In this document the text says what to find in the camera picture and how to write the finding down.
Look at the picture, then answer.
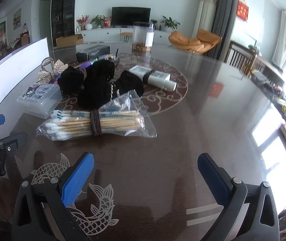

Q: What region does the large green potted plant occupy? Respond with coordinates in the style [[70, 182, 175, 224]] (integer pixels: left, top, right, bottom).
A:
[[161, 16, 181, 32]]

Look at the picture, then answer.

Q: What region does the clear plastic box cartoon print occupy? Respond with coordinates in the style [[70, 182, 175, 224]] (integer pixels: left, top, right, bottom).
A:
[[17, 83, 63, 118]]

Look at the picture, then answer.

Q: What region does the purple bottle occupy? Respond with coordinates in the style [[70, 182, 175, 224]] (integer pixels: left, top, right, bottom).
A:
[[76, 58, 99, 71]]

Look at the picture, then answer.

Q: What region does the clear plastic jar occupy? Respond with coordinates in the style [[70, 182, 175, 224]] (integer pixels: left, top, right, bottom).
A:
[[132, 21, 155, 53]]

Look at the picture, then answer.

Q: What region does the dark display shelf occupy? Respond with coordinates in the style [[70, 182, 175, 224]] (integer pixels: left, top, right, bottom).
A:
[[51, 0, 78, 48]]

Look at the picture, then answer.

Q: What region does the wooden stool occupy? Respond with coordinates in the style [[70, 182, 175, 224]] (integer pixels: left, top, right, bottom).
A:
[[119, 32, 133, 43]]

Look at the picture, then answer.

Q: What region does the white storage box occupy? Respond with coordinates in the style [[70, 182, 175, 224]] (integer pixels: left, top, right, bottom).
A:
[[0, 37, 51, 124]]

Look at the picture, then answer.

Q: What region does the dark wooden chair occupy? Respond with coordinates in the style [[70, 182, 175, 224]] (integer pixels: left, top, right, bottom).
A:
[[227, 40, 252, 77]]

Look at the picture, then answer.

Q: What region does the covered floor air conditioner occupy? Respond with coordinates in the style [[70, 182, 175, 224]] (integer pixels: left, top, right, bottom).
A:
[[192, 0, 218, 39]]

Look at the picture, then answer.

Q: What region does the framed wall painting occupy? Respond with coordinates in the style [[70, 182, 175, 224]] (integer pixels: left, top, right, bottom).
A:
[[13, 8, 22, 28]]

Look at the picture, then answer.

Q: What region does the cotton swab pack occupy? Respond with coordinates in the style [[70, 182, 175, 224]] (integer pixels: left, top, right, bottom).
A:
[[36, 90, 158, 141]]

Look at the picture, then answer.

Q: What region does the white sideboard cabinet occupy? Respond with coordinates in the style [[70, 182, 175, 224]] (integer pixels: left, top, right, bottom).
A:
[[75, 28, 181, 46]]

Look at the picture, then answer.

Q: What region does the bushy green potted plant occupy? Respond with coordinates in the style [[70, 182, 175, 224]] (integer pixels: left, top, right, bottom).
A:
[[91, 14, 106, 29]]

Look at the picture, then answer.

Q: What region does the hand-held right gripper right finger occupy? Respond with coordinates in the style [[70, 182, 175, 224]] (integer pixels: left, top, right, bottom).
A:
[[197, 153, 280, 241]]

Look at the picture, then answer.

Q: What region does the cardboard box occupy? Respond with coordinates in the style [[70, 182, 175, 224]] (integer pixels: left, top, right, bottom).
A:
[[55, 34, 84, 48]]

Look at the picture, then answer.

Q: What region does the black sock bundle tan string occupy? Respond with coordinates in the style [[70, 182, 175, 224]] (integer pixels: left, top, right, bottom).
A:
[[58, 61, 116, 95]]

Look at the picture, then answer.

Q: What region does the red wall hanging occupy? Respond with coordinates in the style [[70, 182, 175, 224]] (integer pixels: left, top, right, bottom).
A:
[[237, 0, 249, 23]]

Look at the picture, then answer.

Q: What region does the black sock bundle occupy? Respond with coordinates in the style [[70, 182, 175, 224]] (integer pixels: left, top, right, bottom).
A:
[[77, 79, 114, 109], [114, 70, 146, 98]]

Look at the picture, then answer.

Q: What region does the black rectangular box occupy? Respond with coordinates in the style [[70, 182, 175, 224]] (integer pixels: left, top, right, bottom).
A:
[[76, 45, 111, 60]]

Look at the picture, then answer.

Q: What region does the red flower arrangement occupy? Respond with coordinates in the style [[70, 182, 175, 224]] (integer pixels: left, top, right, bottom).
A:
[[76, 15, 90, 31]]

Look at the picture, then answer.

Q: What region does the orange lounge chair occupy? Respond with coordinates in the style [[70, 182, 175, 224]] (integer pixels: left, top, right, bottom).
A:
[[168, 28, 222, 54]]

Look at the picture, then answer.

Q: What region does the white curtain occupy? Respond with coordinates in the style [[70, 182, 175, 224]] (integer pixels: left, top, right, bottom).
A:
[[272, 9, 286, 68]]

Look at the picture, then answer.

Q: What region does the white bottle bundle black band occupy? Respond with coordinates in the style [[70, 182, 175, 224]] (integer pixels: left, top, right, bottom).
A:
[[129, 65, 177, 91]]

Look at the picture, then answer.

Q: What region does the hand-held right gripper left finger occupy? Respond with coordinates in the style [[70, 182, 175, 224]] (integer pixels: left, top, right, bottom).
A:
[[12, 152, 94, 241]]

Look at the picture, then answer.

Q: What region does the black television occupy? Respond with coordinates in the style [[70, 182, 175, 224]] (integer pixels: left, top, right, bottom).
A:
[[111, 7, 151, 26]]

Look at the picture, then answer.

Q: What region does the glitter bow hair clip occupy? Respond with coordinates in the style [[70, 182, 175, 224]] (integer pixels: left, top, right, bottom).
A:
[[38, 59, 69, 84]]

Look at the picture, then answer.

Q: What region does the grey curtain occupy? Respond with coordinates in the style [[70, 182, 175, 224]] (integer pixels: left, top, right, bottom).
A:
[[207, 0, 241, 61]]

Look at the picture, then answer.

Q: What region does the clear plastic ring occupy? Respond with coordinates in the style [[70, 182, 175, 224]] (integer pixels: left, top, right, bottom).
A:
[[41, 57, 55, 71]]

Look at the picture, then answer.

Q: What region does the cluttered wooden side table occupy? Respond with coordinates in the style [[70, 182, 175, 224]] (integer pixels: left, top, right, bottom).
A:
[[249, 53, 286, 131]]

